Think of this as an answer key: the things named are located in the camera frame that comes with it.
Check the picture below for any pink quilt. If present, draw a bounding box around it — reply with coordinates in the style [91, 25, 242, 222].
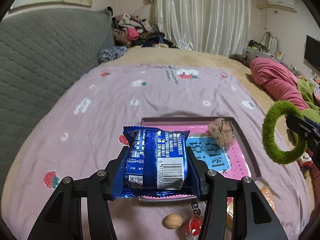
[250, 57, 310, 112]

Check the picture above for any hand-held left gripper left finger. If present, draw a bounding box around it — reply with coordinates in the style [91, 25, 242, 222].
[27, 145, 130, 240]

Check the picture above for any green fleece blanket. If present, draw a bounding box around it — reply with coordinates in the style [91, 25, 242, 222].
[297, 78, 320, 120]

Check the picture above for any pink and blue book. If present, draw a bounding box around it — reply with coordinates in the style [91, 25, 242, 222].
[142, 124, 253, 197]

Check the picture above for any beige mesh hair scrunchie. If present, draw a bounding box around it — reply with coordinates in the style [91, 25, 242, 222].
[208, 117, 237, 148]

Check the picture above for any white shiny curtain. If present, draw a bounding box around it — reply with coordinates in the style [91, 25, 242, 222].
[150, 0, 253, 58]

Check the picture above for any blue snack packet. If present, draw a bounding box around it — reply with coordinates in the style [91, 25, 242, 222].
[111, 126, 200, 200]

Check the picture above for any black television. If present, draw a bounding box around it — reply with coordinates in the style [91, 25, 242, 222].
[304, 35, 320, 70]

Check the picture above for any dark bag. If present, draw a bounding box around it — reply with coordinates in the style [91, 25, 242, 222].
[248, 39, 269, 53]

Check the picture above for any green hair scrunchie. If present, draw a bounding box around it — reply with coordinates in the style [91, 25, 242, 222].
[262, 100, 308, 165]

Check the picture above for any blue patterned cloth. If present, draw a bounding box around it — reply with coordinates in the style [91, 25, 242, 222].
[97, 45, 128, 64]

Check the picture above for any pile of clothes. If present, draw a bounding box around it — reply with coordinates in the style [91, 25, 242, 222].
[111, 12, 179, 49]

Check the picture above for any red and white egg toy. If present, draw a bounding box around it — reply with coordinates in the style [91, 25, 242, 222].
[184, 216, 204, 238]

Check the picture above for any dark shallow cardboard box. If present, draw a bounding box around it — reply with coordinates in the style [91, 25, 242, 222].
[138, 116, 262, 202]

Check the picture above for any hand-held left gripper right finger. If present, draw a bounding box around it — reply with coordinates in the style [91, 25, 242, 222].
[186, 146, 289, 240]

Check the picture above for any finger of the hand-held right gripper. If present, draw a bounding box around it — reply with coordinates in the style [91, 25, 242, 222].
[286, 114, 320, 153]
[304, 117, 320, 132]

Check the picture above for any purple printed blanket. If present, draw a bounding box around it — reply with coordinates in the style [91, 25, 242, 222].
[2, 64, 310, 240]

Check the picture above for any dark brown cloth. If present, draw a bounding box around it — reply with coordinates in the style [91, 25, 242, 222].
[230, 54, 250, 65]

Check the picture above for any small colourful cloth doll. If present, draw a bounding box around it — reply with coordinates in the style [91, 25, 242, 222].
[297, 152, 314, 170]

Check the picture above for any walnut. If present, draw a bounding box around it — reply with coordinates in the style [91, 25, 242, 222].
[164, 214, 183, 230]

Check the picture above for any white air conditioner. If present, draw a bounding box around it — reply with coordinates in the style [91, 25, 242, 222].
[267, 0, 295, 9]

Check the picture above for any grey quilted headboard cover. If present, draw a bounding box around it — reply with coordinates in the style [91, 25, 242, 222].
[0, 9, 115, 188]

